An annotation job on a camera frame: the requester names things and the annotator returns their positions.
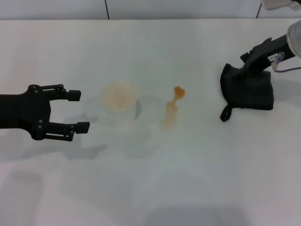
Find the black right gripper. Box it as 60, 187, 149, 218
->
232, 34, 296, 77

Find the dark blue rag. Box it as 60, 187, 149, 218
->
219, 63, 276, 123

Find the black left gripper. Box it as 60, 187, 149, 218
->
0, 83, 91, 142

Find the brown water stain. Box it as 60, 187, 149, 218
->
160, 86, 187, 131

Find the right arm cable with connector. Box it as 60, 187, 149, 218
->
270, 52, 301, 74

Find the white paper cup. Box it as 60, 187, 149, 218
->
100, 80, 143, 134

